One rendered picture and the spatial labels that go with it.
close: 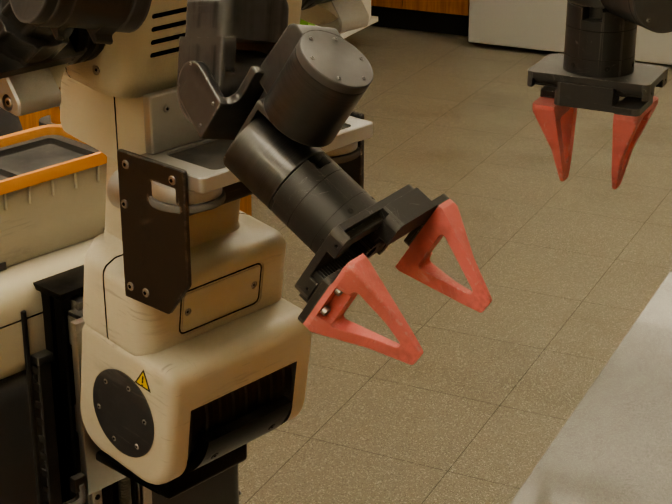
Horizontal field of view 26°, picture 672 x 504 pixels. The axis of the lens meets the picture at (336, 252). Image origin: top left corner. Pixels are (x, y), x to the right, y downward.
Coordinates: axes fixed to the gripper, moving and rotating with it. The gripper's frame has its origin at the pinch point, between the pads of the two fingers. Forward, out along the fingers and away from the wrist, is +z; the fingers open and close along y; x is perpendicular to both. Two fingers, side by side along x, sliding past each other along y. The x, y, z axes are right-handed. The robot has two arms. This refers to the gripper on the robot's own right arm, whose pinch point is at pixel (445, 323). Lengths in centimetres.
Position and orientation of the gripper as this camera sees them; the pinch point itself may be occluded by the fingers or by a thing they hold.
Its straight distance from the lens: 101.6
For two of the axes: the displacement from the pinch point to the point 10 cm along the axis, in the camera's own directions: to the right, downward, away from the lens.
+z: 7.0, 6.8, -2.1
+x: -4.5, 6.5, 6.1
